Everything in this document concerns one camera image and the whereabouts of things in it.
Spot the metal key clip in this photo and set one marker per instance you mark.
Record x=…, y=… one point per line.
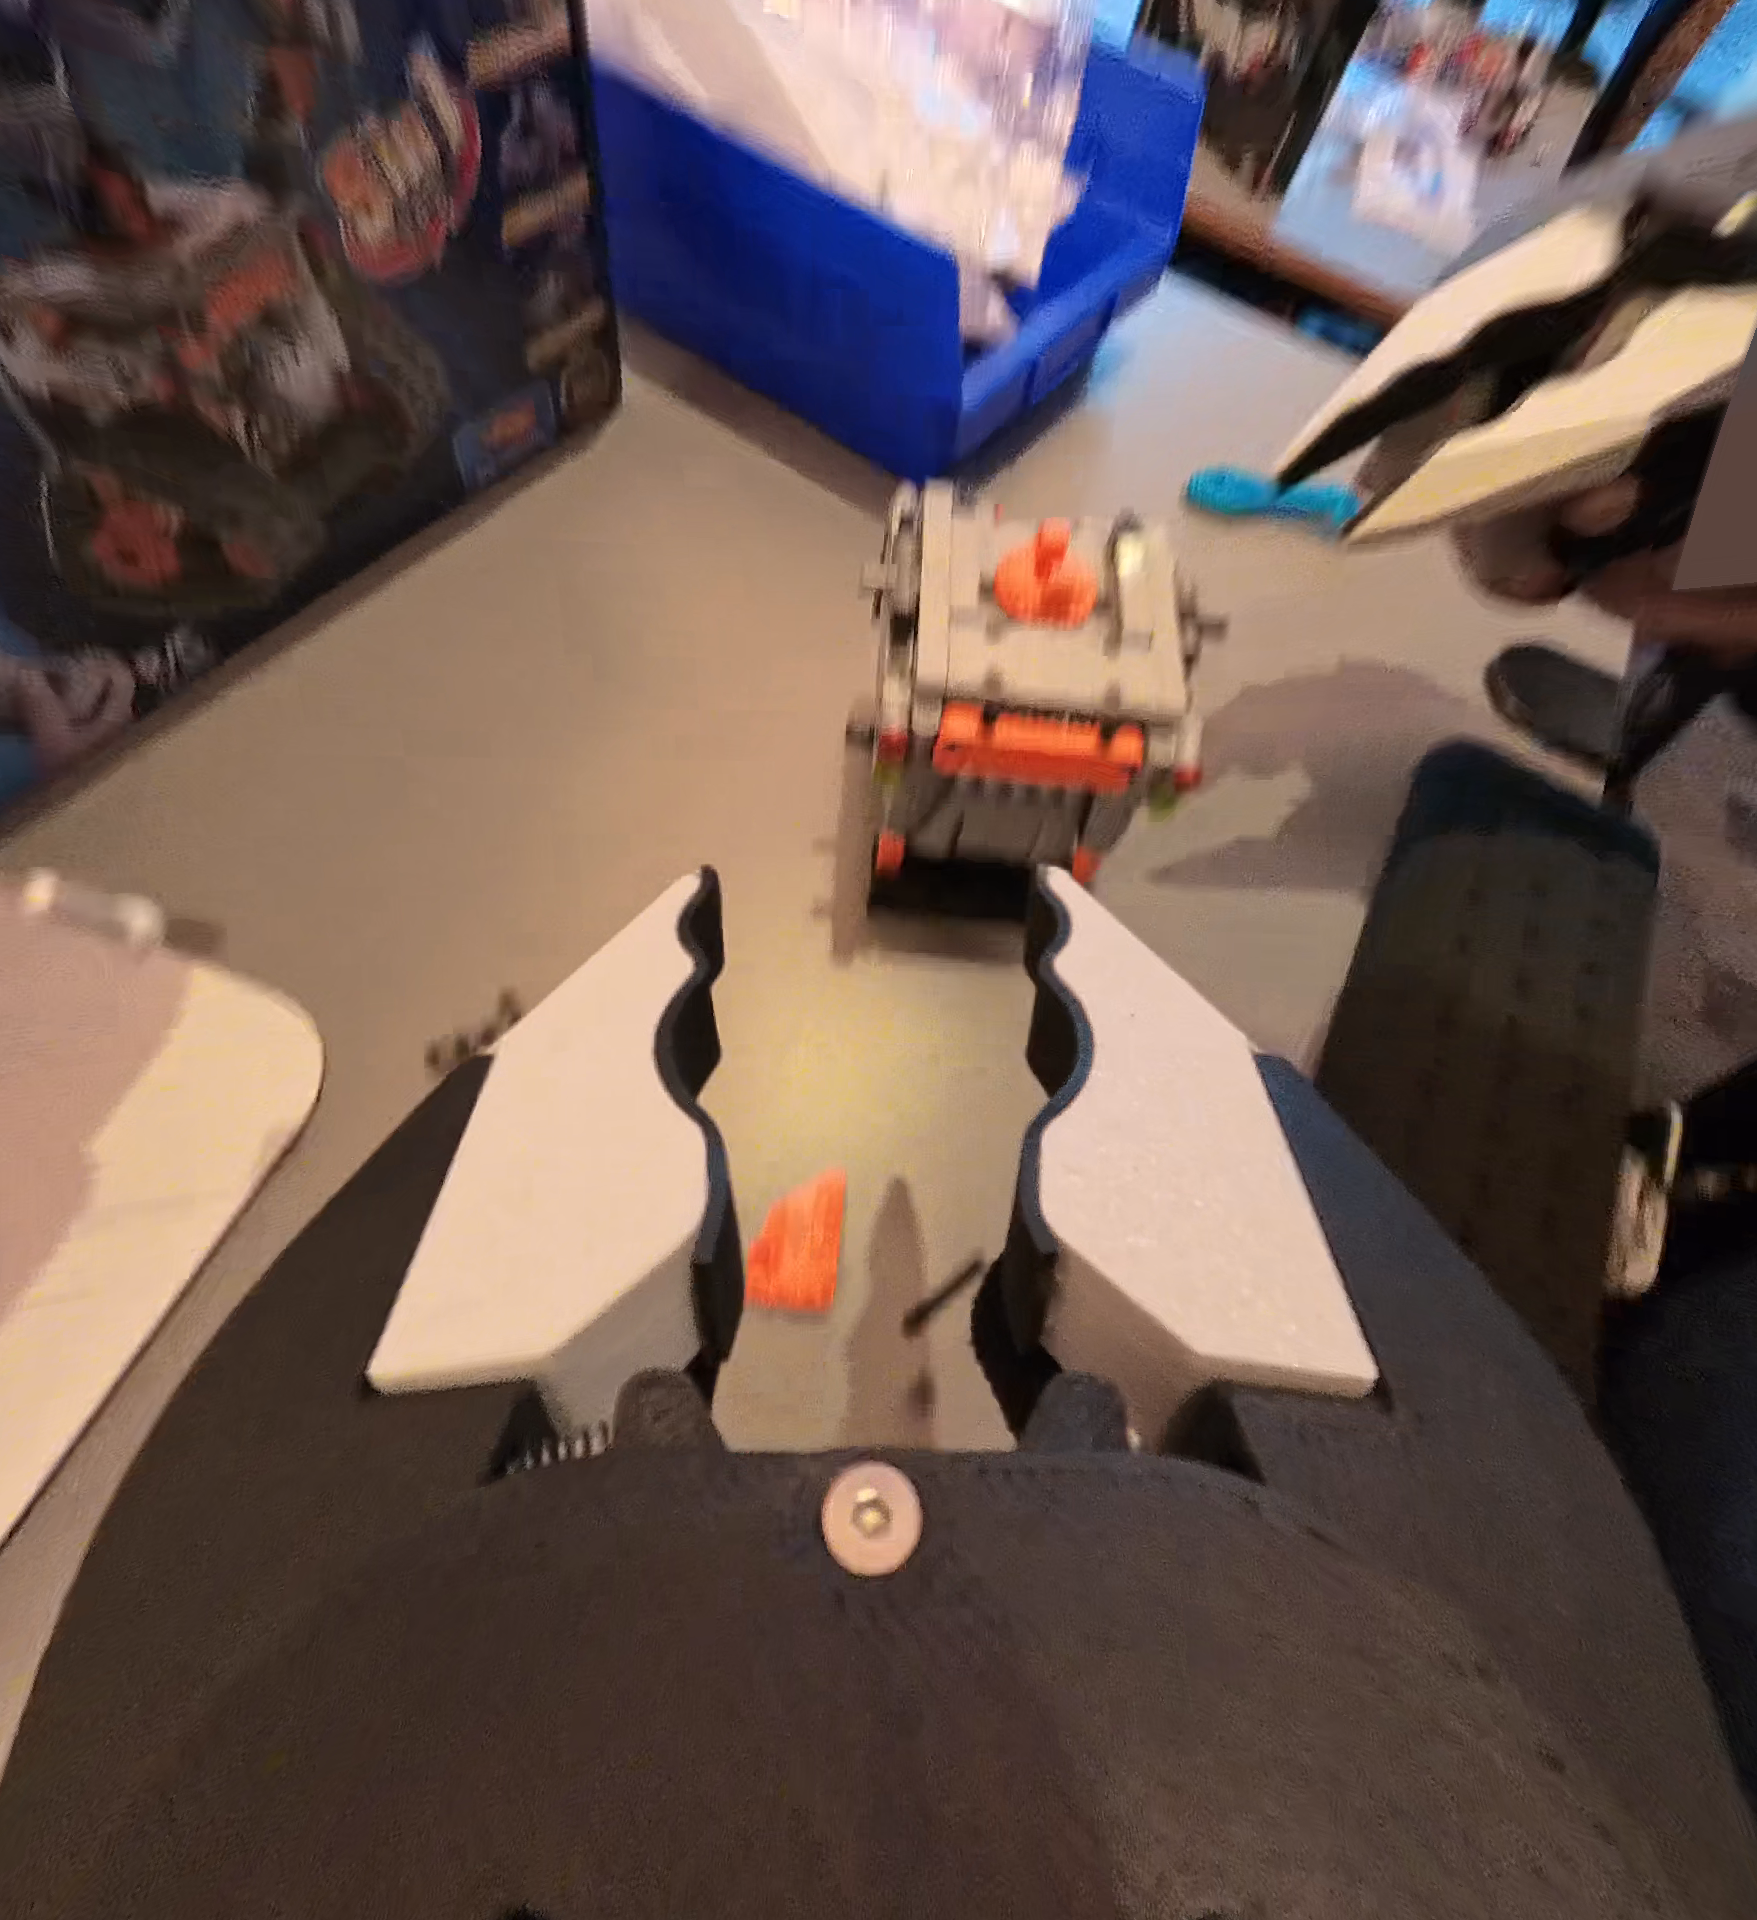
x=1645, y=1200

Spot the teal plastic object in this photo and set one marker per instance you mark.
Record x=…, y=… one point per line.
x=1253, y=497

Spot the black perforated armrest pad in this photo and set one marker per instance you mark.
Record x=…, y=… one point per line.
x=1494, y=1022

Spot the black stand base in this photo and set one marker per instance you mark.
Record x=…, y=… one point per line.
x=1563, y=706

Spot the blue plastic bin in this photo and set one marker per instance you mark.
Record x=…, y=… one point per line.
x=819, y=287

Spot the clear plastic bags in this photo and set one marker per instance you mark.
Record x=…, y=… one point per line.
x=938, y=121

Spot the black axle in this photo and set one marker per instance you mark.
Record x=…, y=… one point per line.
x=942, y=1293

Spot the orange brick panel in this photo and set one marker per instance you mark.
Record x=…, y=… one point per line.
x=801, y=1253

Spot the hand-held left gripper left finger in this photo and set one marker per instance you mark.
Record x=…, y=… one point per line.
x=549, y=1200

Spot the dark robot kit box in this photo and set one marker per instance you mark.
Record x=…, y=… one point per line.
x=219, y=362

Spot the grey orange toy brick assembly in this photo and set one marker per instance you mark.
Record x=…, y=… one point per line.
x=968, y=646

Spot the grey brick beam with holes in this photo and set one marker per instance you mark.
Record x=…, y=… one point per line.
x=459, y=1045

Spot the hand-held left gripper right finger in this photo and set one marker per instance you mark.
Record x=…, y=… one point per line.
x=1194, y=1200

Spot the brown background table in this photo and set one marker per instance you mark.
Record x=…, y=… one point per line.
x=1300, y=257

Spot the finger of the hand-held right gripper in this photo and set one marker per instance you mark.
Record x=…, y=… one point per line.
x=1570, y=437
x=1523, y=270

